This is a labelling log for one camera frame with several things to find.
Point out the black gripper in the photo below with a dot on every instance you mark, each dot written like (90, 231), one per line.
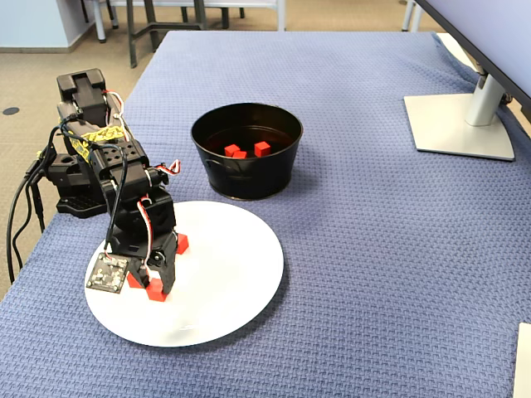
(146, 245)

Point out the red cube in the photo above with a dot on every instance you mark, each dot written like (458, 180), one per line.
(132, 282)
(157, 293)
(262, 148)
(240, 155)
(182, 243)
(232, 149)

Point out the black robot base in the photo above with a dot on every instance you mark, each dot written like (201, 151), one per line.
(79, 205)

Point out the white round plate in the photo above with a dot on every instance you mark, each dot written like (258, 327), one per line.
(224, 290)

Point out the black metal bucket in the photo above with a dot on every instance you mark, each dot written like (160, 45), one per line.
(249, 178)

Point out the black floor outlet cover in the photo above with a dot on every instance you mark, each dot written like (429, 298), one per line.
(11, 110)

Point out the blue woven table cloth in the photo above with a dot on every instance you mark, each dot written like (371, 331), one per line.
(373, 248)

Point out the black chair leg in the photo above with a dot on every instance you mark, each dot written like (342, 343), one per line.
(242, 12)
(113, 13)
(85, 9)
(225, 17)
(184, 14)

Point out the silver monitor stand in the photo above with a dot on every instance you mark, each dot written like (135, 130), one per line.
(448, 126)

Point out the silver table leg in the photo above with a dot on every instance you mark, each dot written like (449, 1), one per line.
(408, 16)
(417, 20)

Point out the white flat object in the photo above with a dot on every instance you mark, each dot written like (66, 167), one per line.
(523, 360)

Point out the computer monitor screen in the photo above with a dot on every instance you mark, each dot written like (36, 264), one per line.
(498, 37)

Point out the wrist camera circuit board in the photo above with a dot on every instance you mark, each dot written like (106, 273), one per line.
(105, 275)

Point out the dark grey table frame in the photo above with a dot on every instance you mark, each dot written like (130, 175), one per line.
(133, 40)

